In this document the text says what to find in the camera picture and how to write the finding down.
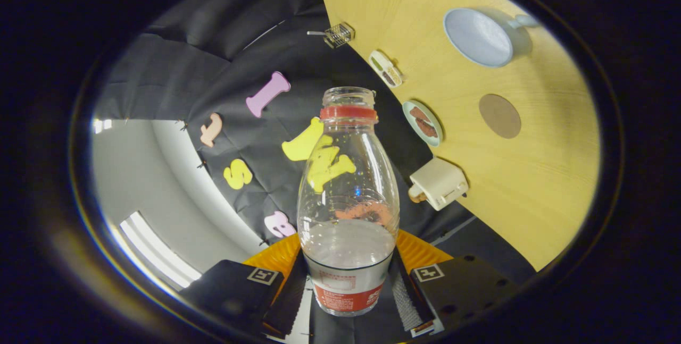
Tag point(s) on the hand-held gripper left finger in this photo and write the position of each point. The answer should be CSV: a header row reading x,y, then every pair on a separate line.
x,y
290,296

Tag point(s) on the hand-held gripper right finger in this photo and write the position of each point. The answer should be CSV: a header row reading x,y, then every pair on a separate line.
x,y
401,280

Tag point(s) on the clear plastic juice bottle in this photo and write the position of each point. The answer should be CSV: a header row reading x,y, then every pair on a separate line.
x,y
348,248

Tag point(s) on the round brown coaster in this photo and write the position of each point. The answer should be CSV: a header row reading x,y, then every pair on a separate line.
x,y
500,116

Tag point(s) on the brown bread slice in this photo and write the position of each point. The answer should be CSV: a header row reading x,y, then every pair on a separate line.
x,y
415,194

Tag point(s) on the white toy toaster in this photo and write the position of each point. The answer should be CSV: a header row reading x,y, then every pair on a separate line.
x,y
441,183

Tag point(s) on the long ceiling light panel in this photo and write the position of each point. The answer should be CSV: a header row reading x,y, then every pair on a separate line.
x,y
159,251

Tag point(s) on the round plate with meat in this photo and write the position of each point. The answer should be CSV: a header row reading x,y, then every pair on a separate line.
x,y
423,123

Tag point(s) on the wooden table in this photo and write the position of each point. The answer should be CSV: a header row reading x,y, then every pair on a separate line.
x,y
532,190

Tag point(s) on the cream divided food dish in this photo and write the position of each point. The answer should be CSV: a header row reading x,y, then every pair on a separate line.
x,y
385,68

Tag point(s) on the small ceiling light panel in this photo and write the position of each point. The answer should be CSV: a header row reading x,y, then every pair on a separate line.
x,y
102,125

